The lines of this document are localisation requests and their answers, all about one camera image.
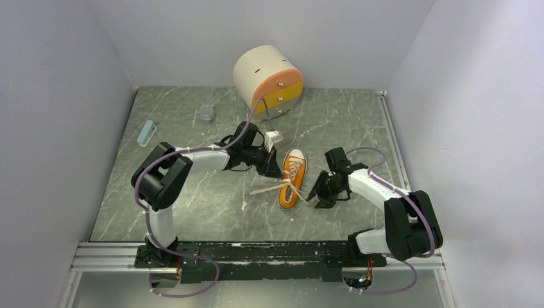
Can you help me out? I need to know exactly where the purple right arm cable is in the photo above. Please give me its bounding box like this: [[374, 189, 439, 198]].
[[346, 147, 438, 295]]

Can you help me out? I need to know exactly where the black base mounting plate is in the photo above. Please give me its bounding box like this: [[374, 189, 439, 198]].
[[133, 241, 387, 284]]

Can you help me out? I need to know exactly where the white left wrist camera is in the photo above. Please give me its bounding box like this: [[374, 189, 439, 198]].
[[264, 130, 284, 151]]

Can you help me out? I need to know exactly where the round cream drawer cabinet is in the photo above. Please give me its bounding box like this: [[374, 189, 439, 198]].
[[233, 45, 303, 120]]

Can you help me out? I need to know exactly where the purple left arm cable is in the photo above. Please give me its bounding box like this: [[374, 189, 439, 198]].
[[133, 98, 221, 298]]

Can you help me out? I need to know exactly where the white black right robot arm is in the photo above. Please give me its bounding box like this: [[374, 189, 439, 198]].
[[309, 147, 443, 266]]

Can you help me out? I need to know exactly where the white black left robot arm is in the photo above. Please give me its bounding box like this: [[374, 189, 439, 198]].
[[131, 121, 283, 267]]

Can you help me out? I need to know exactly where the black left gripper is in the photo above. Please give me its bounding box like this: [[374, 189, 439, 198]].
[[241, 143, 283, 179]]

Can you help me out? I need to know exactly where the small clear round jar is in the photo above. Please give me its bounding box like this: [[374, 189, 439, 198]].
[[198, 105, 215, 123]]

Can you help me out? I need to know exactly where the white shoelace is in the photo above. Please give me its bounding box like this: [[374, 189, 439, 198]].
[[249, 178, 306, 201]]

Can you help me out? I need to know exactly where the aluminium rail frame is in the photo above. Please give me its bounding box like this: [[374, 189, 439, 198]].
[[72, 89, 443, 297]]

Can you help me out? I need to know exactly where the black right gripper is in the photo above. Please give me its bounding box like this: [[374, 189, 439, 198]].
[[307, 170, 344, 209]]

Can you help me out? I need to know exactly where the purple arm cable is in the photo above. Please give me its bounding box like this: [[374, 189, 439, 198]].
[[346, 147, 438, 295], [133, 98, 221, 298]]

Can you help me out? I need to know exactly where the light blue eraser block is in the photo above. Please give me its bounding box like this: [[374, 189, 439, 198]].
[[137, 120, 157, 148]]

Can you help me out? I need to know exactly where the orange canvas sneaker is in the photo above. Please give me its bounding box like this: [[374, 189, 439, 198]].
[[278, 148, 307, 210]]

